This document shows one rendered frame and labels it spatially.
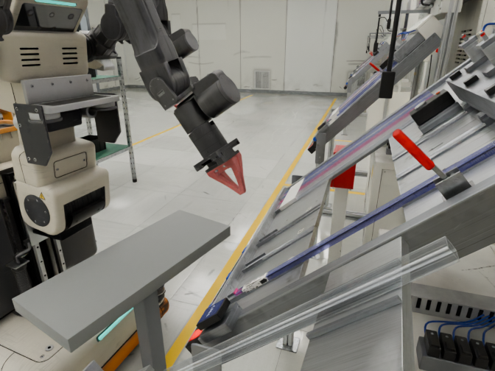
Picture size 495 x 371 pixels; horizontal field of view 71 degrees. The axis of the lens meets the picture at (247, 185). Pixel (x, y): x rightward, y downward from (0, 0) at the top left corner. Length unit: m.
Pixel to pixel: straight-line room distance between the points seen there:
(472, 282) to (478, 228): 0.63
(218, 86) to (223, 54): 9.30
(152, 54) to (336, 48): 8.66
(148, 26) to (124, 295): 0.63
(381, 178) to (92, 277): 1.47
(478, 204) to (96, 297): 0.83
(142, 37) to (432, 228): 0.53
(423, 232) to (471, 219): 0.05
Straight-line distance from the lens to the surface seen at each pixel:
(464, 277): 1.09
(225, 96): 0.62
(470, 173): 0.52
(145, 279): 1.00
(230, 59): 9.85
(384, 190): 1.99
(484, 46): 0.61
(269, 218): 0.98
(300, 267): 0.58
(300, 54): 9.35
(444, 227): 0.45
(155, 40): 0.66
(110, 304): 0.94
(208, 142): 0.65
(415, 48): 1.90
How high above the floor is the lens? 1.18
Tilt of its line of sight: 22 degrees down
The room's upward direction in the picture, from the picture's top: straight up
